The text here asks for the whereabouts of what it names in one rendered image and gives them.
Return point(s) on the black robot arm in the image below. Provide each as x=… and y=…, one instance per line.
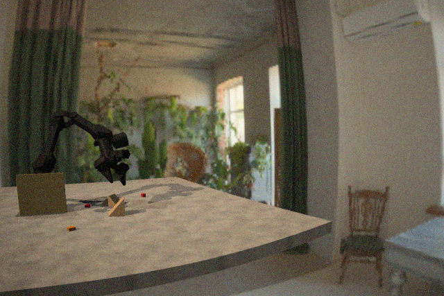
x=45, y=163

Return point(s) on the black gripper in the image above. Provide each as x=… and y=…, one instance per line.
x=104, y=164

